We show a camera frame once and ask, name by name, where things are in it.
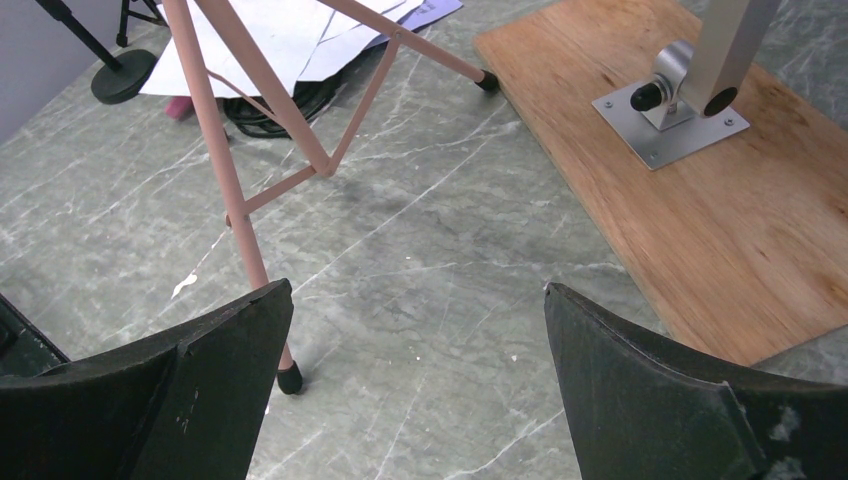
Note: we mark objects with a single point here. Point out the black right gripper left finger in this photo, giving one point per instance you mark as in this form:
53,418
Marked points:
185,403

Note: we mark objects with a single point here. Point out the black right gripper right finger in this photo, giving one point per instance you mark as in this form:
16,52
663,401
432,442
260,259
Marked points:
642,406

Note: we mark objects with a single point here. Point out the black round-base mic stand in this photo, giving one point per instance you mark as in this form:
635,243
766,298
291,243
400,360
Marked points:
122,77

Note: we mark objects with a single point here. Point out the grey paper sheet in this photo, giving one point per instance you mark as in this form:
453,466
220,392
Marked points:
286,31

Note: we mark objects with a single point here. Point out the blue sheet music page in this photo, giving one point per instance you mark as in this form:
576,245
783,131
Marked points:
426,13

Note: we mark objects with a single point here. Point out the pink small microphone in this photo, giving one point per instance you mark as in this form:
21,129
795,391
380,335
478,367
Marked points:
179,108

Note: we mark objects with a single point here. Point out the black tripod mic stand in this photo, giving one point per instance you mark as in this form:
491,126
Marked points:
126,12

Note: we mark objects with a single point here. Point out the wooden board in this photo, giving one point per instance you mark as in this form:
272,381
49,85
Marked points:
741,249

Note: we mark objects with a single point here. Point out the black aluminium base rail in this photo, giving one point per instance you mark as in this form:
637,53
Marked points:
25,351

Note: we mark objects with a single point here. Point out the silver metal bracket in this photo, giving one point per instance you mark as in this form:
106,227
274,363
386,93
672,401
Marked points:
684,105

